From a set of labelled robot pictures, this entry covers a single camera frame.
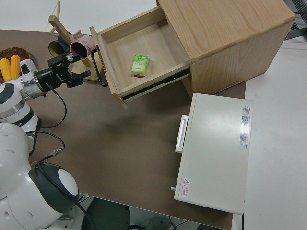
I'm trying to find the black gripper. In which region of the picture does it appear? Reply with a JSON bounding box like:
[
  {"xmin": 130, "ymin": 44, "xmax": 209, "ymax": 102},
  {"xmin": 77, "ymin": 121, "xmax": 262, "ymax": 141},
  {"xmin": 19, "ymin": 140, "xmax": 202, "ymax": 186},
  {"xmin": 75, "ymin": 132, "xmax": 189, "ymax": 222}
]
[{"xmin": 35, "ymin": 54, "xmax": 92, "ymax": 91}]

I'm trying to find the wooden drawer with black handle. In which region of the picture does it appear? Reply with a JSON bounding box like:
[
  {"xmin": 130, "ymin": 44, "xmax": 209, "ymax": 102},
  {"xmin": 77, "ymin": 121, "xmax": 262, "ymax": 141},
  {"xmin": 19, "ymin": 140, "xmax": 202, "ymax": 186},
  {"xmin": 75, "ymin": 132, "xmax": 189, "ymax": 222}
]
[{"xmin": 89, "ymin": 5, "xmax": 192, "ymax": 110}]

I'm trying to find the pink mug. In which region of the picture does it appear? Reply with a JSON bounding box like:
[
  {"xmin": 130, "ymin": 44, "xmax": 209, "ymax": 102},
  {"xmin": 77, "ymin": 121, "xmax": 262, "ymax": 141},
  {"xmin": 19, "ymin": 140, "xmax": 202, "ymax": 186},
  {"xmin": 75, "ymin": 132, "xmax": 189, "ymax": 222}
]
[{"xmin": 69, "ymin": 30, "xmax": 94, "ymax": 60}]

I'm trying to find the dark teal mug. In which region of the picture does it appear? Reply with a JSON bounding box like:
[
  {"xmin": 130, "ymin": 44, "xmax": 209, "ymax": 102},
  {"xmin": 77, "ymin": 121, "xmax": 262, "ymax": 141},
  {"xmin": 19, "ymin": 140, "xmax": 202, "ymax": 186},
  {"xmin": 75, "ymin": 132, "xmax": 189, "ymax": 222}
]
[{"xmin": 47, "ymin": 35, "xmax": 71, "ymax": 58}]

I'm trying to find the wooden mug rack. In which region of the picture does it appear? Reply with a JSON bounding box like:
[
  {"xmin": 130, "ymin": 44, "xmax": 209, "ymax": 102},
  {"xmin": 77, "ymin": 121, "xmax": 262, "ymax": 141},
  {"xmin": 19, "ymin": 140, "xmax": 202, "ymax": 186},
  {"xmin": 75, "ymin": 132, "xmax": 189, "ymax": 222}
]
[{"xmin": 47, "ymin": 0, "xmax": 99, "ymax": 82}]

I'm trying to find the brown wicker basket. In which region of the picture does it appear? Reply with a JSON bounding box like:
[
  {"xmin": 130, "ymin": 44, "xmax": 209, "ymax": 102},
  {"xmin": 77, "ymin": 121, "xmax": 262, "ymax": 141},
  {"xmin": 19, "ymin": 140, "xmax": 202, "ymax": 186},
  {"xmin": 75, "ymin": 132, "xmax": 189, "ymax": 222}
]
[{"xmin": 0, "ymin": 47, "xmax": 33, "ymax": 83}]

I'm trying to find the green tissue pack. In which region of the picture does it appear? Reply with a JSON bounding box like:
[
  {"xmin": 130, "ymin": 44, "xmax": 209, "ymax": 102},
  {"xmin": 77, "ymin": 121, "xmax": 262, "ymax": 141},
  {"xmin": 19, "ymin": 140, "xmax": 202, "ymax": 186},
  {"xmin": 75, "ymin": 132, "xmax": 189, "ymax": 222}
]
[{"xmin": 130, "ymin": 54, "xmax": 150, "ymax": 78}]

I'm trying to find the yellow corn cob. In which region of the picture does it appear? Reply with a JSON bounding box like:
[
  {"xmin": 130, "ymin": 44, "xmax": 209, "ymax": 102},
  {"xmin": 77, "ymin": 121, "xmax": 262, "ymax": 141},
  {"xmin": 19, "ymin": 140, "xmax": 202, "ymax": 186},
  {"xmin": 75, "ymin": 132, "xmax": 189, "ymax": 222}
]
[
  {"xmin": 10, "ymin": 54, "xmax": 22, "ymax": 79},
  {"xmin": 0, "ymin": 58, "xmax": 12, "ymax": 81}
]

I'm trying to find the brown table mat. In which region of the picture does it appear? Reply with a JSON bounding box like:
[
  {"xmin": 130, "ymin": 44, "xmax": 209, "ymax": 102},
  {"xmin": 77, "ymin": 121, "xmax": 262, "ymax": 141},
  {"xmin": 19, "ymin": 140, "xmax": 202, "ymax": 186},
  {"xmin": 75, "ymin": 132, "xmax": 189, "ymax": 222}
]
[{"xmin": 0, "ymin": 29, "xmax": 248, "ymax": 230}]

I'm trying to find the light wooden cabinet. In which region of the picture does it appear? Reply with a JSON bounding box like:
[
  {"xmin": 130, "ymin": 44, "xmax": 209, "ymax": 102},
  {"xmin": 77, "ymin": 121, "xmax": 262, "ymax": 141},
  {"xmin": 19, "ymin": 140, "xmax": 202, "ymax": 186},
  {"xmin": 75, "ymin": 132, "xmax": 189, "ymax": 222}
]
[{"xmin": 155, "ymin": 0, "xmax": 296, "ymax": 95}]

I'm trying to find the white toaster oven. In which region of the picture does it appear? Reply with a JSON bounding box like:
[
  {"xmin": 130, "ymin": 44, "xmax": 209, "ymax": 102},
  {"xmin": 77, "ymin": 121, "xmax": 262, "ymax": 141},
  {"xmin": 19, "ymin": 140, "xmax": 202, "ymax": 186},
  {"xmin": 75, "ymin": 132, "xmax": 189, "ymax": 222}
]
[{"xmin": 169, "ymin": 92, "xmax": 254, "ymax": 215}]

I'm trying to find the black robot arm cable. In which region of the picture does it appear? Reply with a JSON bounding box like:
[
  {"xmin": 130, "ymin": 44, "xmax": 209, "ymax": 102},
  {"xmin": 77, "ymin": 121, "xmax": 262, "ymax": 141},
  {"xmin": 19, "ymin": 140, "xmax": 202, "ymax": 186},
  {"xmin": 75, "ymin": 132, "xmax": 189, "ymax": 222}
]
[{"xmin": 25, "ymin": 83, "xmax": 96, "ymax": 230}]

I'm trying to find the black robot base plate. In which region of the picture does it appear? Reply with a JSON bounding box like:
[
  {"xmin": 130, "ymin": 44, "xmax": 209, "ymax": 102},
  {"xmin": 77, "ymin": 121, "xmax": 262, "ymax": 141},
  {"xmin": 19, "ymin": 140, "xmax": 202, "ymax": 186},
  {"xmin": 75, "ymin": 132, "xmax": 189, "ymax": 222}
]
[{"xmin": 79, "ymin": 195, "xmax": 130, "ymax": 230}]

